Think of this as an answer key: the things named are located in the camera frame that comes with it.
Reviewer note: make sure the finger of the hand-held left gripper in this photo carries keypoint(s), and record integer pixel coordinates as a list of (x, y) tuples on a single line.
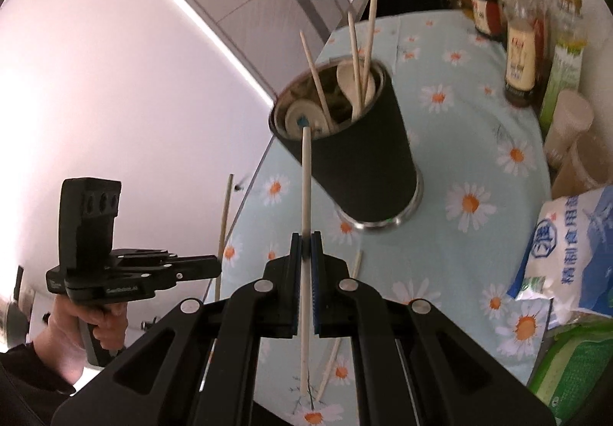
[(196, 267)]

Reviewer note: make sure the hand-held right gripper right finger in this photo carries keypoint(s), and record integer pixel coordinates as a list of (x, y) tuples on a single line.
[(316, 284)]

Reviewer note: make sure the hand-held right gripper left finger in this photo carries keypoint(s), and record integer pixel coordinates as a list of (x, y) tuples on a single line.
[(297, 284)]

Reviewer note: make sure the black metal utensil cup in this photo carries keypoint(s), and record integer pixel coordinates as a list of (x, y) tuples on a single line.
[(364, 167)]

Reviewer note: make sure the white plastic spoon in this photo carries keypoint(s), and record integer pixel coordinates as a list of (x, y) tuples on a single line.
[(346, 76)]

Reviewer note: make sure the person's left forearm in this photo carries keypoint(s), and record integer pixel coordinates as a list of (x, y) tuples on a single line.
[(48, 368)]

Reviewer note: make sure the person's left hand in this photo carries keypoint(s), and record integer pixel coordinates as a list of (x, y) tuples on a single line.
[(112, 330)]

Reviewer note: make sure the white patterned ceramic spoon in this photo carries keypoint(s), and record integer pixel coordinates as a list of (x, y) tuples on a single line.
[(299, 112)]

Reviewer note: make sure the light blue daisy tablecloth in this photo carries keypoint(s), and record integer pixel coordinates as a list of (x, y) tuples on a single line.
[(455, 143)]

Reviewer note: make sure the white salt bag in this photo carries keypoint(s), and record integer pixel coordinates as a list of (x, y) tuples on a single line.
[(567, 258)]

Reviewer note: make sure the green plastic bag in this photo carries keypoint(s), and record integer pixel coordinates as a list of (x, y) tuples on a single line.
[(574, 368)]

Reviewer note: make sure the stack of paper cups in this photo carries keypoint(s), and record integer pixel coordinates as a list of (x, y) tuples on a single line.
[(570, 129)]

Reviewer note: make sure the dark bottle red label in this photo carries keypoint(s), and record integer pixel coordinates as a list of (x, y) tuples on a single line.
[(488, 12)]

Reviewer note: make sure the green label bottle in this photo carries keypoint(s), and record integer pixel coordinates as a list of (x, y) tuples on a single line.
[(565, 71)]

